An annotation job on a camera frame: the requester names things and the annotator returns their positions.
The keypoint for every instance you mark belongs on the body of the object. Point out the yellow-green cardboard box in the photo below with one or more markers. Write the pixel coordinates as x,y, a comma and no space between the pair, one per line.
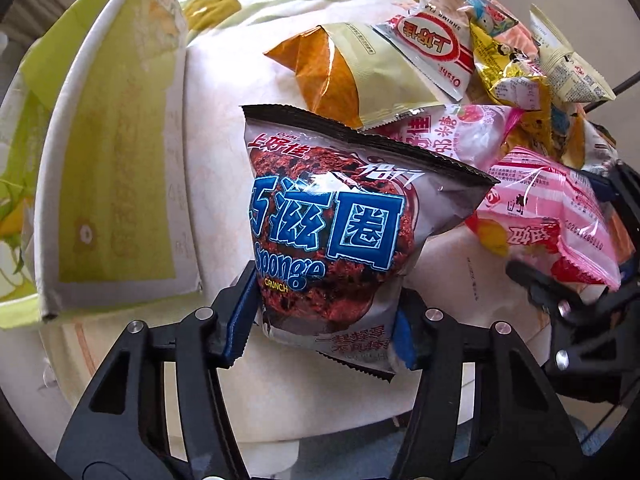
115,160

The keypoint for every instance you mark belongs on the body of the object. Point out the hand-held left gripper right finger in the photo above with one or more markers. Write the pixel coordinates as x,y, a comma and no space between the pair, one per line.
402,337

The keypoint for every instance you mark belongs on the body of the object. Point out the orange and beige snack packet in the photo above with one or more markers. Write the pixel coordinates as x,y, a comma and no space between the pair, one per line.
390,75

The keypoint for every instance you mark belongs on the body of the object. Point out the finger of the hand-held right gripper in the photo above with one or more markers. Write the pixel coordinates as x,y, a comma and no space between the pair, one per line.
602,185
575,315

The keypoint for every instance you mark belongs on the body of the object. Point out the white red striped snack packet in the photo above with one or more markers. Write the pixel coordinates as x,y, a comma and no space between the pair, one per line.
430,50

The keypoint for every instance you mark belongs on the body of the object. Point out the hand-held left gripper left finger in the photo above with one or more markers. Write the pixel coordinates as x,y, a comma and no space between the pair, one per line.
240,312

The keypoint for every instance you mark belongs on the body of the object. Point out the pale pink white snack packet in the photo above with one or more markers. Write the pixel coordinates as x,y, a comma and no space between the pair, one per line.
450,130

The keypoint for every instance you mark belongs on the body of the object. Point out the yellow cartoon snack packet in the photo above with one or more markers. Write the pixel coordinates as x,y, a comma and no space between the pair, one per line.
505,72

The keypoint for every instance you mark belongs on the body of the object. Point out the floral printed blanket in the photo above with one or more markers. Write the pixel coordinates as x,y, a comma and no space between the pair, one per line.
215,160

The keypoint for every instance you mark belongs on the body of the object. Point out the cream snack packet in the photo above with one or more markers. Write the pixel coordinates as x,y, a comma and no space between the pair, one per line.
570,70

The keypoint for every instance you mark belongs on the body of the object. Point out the white and dark snack packet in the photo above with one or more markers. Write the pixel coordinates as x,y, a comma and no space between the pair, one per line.
600,145

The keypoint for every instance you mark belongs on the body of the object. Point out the pink striped snack packet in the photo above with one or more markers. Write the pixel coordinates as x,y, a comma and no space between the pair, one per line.
550,200

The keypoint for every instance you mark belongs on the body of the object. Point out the yellow and blue snack packet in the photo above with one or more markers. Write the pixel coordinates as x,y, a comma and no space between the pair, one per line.
550,130

